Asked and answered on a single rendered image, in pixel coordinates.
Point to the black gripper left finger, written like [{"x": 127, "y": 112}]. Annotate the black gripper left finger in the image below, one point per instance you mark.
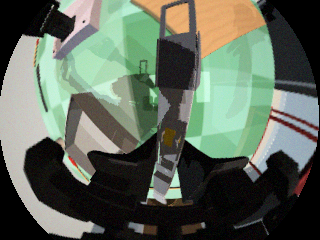
[{"x": 137, "y": 166}]

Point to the wooden board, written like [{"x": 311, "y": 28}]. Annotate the wooden board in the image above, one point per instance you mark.
[{"x": 219, "y": 21}]

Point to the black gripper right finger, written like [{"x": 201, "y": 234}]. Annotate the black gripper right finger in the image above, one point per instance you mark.
[{"x": 195, "y": 169}]

